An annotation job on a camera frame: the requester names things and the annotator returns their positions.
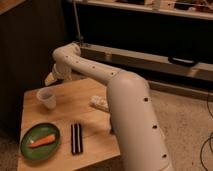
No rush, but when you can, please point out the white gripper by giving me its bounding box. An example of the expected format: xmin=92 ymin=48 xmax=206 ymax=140
xmin=44 ymin=64 xmax=69 ymax=86

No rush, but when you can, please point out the wooden table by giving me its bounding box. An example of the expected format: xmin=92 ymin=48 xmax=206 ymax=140
xmin=18 ymin=79 xmax=120 ymax=171

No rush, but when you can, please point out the green ceramic bowl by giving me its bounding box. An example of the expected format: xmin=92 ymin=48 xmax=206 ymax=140
xmin=20 ymin=123 xmax=60 ymax=162

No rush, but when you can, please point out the metal pole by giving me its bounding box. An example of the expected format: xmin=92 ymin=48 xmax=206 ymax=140
xmin=72 ymin=0 xmax=83 ymax=45

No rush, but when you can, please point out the black case handle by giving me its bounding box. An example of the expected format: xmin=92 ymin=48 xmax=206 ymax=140
xmin=168 ymin=57 xmax=198 ymax=67

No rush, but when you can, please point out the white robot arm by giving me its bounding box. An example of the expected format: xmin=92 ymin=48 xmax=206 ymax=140
xmin=52 ymin=43 xmax=175 ymax=171

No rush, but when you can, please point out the black striped eraser block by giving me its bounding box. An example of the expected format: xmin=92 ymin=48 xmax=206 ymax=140
xmin=71 ymin=123 xmax=83 ymax=155

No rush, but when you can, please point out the long grey case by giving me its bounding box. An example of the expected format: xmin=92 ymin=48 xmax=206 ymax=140
xmin=81 ymin=44 xmax=213 ymax=81

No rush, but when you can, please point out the black cable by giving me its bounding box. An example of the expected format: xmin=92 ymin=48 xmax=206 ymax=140
xmin=199 ymin=89 xmax=213 ymax=171

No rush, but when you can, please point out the orange carrot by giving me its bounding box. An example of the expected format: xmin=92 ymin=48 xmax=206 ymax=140
xmin=29 ymin=134 xmax=55 ymax=148

